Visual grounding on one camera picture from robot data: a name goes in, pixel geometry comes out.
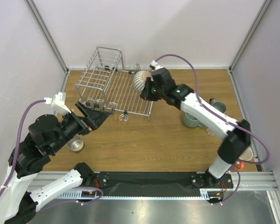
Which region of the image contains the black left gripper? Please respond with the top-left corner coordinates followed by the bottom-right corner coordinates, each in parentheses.
top-left (49, 101), bottom-right (111, 153)

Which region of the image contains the white ribbed ceramic mug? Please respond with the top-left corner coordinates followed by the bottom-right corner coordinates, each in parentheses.
top-left (132, 70), bottom-right (152, 93)

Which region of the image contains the large teal glazed mug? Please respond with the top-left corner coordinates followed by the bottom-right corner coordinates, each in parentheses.
top-left (182, 112), bottom-right (205, 128)

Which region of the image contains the orange mug white inside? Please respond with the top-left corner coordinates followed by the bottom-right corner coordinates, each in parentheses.
top-left (235, 147), bottom-right (253, 170)

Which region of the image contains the grey green ceramic mug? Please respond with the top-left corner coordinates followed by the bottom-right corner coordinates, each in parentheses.
top-left (209, 98), bottom-right (227, 113)

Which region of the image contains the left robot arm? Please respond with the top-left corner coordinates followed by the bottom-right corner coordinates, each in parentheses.
top-left (0, 102), bottom-right (110, 224)

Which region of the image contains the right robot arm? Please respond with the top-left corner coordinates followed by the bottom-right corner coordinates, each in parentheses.
top-left (140, 68), bottom-right (251, 188)

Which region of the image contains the beige brown steel tumbler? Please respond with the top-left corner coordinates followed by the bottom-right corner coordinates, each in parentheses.
top-left (66, 135), bottom-right (85, 153)

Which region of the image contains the clear faceted glass cup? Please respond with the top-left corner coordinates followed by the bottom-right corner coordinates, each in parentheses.
top-left (207, 127), bottom-right (216, 136)

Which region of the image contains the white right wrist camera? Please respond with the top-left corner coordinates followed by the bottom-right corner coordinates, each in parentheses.
top-left (149, 60), bottom-right (163, 70)

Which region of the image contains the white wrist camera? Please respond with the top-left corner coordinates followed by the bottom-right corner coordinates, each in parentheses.
top-left (44, 92), bottom-right (72, 114)
top-left (149, 60), bottom-right (163, 70)

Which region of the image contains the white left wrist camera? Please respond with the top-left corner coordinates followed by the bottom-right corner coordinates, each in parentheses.
top-left (44, 92), bottom-right (72, 114)

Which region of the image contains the silver wire dish rack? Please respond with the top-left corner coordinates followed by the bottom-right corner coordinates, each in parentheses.
top-left (75, 46), bottom-right (153, 121)

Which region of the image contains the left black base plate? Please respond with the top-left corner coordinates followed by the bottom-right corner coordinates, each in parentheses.
top-left (94, 172), bottom-right (109, 189)

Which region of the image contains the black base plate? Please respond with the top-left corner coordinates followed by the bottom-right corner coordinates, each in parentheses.
top-left (94, 172), bottom-right (109, 189)
top-left (190, 172), bottom-right (234, 189)

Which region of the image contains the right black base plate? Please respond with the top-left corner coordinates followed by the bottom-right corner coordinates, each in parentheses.
top-left (190, 172), bottom-right (234, 189)

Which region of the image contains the aluminium front rail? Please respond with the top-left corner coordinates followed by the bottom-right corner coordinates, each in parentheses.
top-left (27, 171), bottom-right (277, 200)

